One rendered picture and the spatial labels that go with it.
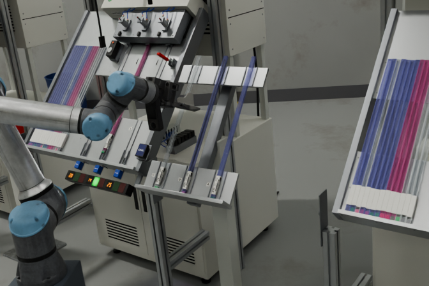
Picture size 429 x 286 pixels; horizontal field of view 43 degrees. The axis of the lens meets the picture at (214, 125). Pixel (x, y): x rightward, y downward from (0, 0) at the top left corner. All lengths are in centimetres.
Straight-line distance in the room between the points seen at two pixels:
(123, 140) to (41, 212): 56
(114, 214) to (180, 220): 43
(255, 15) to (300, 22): 251
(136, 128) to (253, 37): 76
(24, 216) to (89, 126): 36
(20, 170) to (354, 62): 384
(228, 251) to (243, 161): 65
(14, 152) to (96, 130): 35
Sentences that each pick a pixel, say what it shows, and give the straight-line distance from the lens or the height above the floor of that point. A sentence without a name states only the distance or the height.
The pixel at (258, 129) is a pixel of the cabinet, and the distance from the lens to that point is 265.
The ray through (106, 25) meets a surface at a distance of 255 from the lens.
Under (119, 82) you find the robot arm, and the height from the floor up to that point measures 112.
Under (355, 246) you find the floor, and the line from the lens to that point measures 282.
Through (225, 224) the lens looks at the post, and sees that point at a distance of 198.
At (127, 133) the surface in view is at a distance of 213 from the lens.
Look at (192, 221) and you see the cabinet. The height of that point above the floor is 34.
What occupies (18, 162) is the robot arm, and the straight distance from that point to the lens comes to 179.
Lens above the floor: 147
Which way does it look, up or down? 18 degrees down
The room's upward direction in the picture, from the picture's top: 6 degrees counter-clockwise
